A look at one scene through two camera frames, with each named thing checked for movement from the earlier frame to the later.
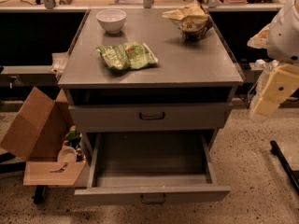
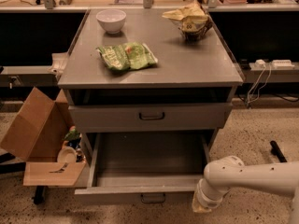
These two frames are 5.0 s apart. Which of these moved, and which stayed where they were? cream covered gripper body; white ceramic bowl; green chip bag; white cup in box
Moved: cream covered gripper body
Stayed: green chip bag; white ceramic bowl; white cup in box
